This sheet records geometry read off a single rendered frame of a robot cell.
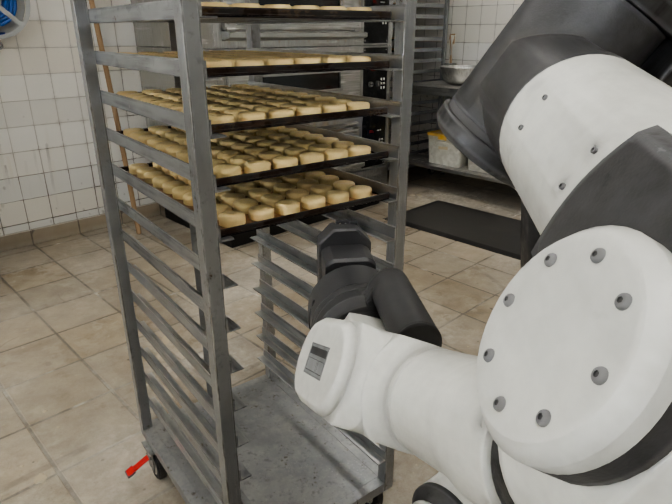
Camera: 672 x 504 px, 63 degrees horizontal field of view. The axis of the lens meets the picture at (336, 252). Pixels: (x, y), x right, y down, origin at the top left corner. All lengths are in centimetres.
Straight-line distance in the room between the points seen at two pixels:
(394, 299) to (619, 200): 24
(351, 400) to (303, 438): 141
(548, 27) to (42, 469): 194
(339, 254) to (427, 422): 29
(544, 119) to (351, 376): 18
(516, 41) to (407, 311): 20
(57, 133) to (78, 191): 40
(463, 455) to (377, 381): 10
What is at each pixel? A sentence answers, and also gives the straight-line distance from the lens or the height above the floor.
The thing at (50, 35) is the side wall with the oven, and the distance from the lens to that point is 397.
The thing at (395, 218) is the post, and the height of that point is 91.
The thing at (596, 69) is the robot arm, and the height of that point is 127.
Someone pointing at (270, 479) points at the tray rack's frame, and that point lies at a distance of 163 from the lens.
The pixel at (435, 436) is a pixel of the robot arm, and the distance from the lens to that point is 27.
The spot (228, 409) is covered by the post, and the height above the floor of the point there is 60.
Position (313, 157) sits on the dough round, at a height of 106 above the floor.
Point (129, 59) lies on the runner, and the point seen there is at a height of 124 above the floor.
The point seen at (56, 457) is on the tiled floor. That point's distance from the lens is 211.
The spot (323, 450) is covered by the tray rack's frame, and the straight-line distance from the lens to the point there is 170.
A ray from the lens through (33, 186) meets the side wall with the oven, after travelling 400.
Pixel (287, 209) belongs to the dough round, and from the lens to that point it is 107.
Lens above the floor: 129
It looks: 22 degrees down
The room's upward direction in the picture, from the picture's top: straight up
